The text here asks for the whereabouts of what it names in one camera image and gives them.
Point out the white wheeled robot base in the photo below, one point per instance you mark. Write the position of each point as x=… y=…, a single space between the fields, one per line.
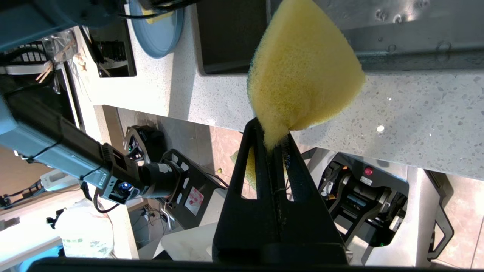
x=359 y=196

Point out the black glass appliance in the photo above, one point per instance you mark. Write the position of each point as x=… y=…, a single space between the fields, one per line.
x=38 y=83

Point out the stainless steel sink basin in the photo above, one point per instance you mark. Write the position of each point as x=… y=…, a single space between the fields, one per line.
x=227 y=37

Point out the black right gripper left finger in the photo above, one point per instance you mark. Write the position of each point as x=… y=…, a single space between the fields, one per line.
x=242 y=234

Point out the white plastic device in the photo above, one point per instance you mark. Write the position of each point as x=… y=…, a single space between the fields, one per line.
x=56 y=180

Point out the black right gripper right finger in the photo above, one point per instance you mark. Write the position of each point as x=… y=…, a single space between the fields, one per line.
x=314 y=234

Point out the black induction cooktop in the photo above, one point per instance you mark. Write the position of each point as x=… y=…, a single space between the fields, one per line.
x=113 y=53

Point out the white plastic bag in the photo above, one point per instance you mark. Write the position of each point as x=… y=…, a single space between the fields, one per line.
x=83 y=230

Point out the clear plastic container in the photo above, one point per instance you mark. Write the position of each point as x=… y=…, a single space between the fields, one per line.
x=60 y=41

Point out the wooden chopstick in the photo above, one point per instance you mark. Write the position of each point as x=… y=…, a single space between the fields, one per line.
x=47 y=70
x=51 y=72

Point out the yellow and green sponge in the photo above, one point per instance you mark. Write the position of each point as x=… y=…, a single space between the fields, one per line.
x=302 y=68

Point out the blue-grey plate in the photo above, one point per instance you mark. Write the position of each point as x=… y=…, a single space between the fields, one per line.
x=159 y=37

